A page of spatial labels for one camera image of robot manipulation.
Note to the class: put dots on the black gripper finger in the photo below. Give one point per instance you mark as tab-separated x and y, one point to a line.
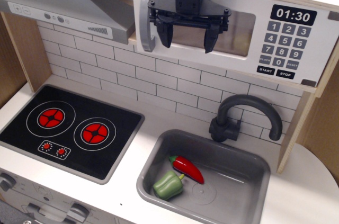
165	32
211	37

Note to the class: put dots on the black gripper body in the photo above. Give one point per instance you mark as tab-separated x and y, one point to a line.
204	14

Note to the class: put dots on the white microwave door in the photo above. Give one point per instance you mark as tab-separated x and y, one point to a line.
273	39

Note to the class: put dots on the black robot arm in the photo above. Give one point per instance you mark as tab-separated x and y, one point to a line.
203	14

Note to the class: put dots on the wooden microwave cabinet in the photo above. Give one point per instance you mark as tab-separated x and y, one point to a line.
315	122

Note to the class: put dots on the grey range hood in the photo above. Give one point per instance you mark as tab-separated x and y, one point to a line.
110	19

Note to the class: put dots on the dark grey faucet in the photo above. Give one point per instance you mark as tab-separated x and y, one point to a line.
221	128

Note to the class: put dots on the black toy stovetop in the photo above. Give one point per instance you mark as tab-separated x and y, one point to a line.
76	134

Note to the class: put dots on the red toy chili pepper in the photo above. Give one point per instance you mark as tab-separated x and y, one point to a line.
186	167

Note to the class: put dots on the grey sink basin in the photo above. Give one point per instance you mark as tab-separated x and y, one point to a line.
235	181

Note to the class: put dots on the green toy bell pepper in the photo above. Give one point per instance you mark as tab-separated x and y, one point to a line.
169	185

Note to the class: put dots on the grey oven knob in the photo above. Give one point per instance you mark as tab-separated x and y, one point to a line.
7	182

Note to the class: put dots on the grey microwave door handle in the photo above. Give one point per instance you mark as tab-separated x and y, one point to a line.
147	40

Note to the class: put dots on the grey oven door handle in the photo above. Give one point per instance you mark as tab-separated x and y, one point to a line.
47	214

